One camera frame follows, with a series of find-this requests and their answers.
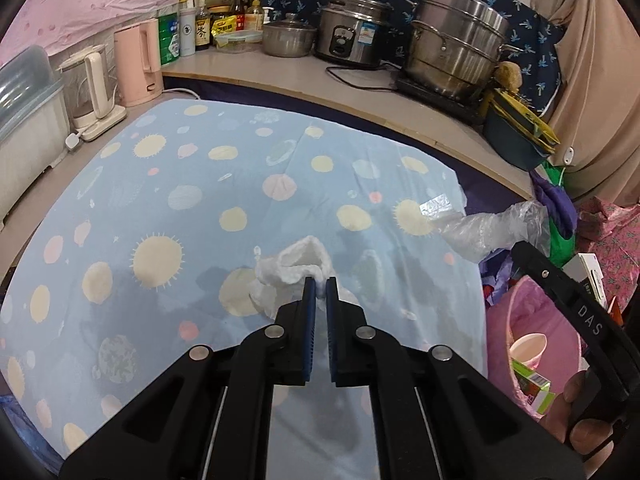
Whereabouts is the white milk case box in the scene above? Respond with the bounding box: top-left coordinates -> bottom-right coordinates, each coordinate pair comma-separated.
562,252 -> 609,311

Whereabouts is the steel steamer pot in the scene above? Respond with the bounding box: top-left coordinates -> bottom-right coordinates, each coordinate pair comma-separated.
402,0 -> 524,102

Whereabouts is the person's right hand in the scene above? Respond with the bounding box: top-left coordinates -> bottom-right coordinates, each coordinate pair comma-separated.
542,370 -> 616,457

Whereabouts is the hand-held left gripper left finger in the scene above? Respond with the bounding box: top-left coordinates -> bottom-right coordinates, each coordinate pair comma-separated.
59,277 -> 319,480

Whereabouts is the beige curtain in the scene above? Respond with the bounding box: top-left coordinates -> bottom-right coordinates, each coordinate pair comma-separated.
530,0 -> 640,207

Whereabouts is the brown loofah sponge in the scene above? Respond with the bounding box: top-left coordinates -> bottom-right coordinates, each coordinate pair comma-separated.
495,61 -> 524,92

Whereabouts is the white glass kettle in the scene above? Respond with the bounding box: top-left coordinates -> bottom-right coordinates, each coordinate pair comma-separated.
56,44 -> 129,142

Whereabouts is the yellow packet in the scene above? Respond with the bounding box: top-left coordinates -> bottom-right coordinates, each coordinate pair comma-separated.
211,12 -> 239,43

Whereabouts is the white paper towel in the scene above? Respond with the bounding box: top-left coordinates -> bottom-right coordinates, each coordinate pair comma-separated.
248,236 -> 334,322

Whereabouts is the clear plastic bag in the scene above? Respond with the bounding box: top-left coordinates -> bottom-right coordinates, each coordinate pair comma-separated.
420,199 -> 552,264

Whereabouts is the clear food container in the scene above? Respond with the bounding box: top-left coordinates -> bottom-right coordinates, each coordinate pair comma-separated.
215,30 -> 264,55

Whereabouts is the green plastic bag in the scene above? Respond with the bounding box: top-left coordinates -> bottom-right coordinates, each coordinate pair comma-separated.
544,160 -> 584,267

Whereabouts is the pink electric kettle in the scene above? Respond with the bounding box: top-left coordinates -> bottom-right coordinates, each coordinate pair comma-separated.
114,19 -> 164,107

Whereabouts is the pink pineapple printed cloth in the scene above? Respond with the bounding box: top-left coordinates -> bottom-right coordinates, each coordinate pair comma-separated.
575,195 -> 640,322

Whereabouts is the pink trash bin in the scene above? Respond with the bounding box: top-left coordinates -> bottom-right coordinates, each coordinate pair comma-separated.
482,276 -> 597,422

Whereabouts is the steel rice cooker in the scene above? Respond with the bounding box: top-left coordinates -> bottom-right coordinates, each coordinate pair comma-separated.
314,0 -> 394,69

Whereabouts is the white power cable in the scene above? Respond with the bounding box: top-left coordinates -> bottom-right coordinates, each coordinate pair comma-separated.
162,86 -> 202,102

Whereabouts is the blue planet printed cloth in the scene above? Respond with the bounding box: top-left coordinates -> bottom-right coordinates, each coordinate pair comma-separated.
0,99 -> 489,462

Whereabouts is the green juice carton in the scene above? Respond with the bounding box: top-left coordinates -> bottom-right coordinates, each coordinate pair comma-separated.
511,360 -> 557,414

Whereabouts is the black power cable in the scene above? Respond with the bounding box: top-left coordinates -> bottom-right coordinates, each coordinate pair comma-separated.
325,62 -> 402,94

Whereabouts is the white tumbler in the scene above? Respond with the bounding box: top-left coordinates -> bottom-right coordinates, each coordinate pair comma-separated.
179,7 -> 197,57

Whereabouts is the lavender printed plastic bag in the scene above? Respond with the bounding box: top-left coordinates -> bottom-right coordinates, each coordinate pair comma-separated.
479,249 -> 517,307

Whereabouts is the black induction cooker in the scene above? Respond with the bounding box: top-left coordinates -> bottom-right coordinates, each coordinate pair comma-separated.
395,70 -> 489,127

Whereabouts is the dark blue basin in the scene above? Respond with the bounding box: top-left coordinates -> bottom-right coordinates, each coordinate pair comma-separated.
482,105 -> 549,172

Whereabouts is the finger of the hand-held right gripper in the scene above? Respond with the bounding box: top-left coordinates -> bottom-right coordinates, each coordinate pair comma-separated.
510,241 -> 569,302

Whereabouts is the purple cloth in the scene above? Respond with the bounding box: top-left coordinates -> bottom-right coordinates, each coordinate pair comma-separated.
530,170 -> 579,239

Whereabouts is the white dish rack box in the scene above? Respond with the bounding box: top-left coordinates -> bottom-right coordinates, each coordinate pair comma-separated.
0,44 -> 72,232

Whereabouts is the yellow pump bottle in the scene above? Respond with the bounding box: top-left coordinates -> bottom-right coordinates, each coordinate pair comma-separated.
244,0 -> 265,32

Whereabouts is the small steel pot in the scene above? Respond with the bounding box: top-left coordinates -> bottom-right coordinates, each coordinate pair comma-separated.
261,12 -> 319,58

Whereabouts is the green white packet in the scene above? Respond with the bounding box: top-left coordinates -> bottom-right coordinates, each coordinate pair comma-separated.
159,12 -> 182,67

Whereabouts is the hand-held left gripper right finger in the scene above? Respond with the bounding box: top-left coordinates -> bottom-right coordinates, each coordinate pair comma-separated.
326,276 -> 586,480

